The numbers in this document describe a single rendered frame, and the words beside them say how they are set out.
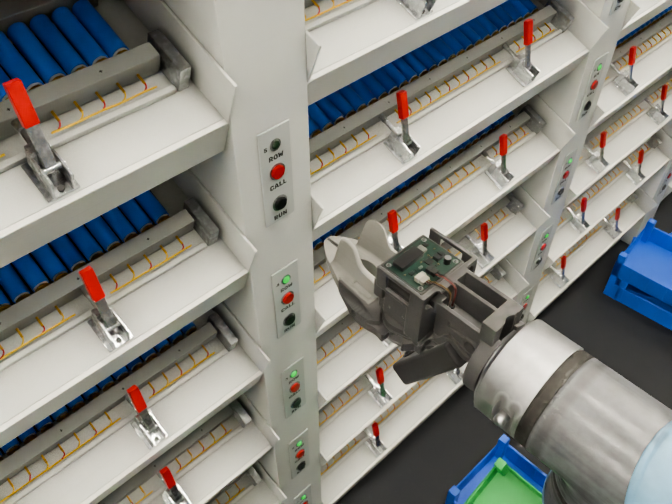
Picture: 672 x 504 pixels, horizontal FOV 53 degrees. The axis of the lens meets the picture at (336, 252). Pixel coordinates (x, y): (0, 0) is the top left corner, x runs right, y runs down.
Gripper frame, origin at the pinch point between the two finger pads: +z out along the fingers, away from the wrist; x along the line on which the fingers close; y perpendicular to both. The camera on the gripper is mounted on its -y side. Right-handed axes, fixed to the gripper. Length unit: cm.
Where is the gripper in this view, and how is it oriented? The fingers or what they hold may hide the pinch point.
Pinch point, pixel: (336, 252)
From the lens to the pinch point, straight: 67.9
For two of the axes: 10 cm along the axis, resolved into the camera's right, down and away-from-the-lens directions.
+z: -6.9, -5.2, 5.1
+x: -7.3, 4.9, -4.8
